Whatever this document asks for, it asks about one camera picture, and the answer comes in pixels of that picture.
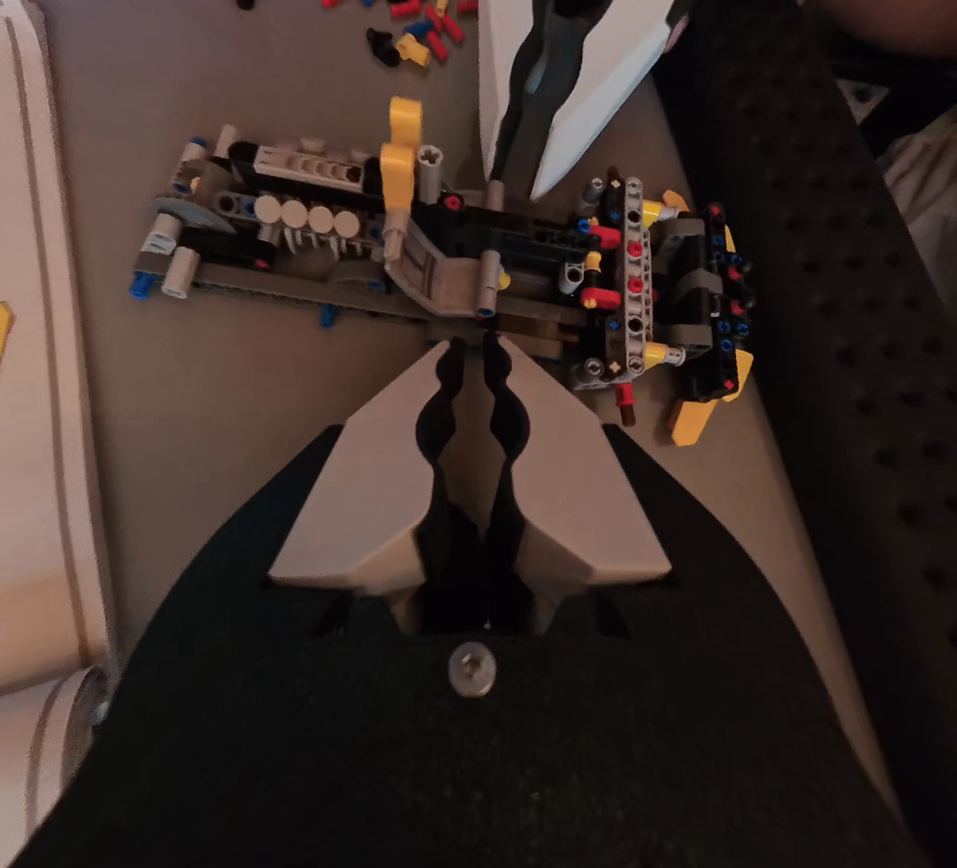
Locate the lego car chassis model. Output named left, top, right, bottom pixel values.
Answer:
left=129, top=97, right=756, bottom=449

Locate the open lego instruction booklet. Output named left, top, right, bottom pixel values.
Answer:
left=0, top=0, right=118, bottom=847

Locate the black perforated chair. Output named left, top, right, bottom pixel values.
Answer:
left=654, top=0, right=957, bottom=847

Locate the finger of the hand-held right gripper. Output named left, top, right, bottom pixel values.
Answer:
left=528, top=0, right=720, bottom=204
left=476, top=0, right=573, bottom=181

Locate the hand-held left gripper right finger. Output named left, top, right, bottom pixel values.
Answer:
left=482, top=331, right=673, bottom=635

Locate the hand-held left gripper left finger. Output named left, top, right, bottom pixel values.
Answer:
left=268, top=337, right=466, bottom=635

